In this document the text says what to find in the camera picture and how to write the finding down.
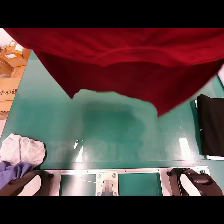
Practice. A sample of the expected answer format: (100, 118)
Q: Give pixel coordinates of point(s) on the cardboard box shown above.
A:
(8, 78)

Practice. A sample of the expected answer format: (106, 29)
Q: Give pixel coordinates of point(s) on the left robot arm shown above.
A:
(31, 185)

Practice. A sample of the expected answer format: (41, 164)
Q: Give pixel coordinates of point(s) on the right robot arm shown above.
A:
(195, 182)

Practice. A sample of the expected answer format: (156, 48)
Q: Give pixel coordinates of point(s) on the purple garment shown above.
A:
(11, 170)

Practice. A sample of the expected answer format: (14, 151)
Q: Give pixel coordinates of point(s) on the red T-shirt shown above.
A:
(133, 63)

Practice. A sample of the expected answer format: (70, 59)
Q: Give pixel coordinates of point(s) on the white garment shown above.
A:
(23, 149)

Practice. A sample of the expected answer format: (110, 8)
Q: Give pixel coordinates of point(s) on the silver frame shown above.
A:
(106, 182)

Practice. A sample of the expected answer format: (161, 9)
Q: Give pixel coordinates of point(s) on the black garment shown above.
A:
(212, 125)

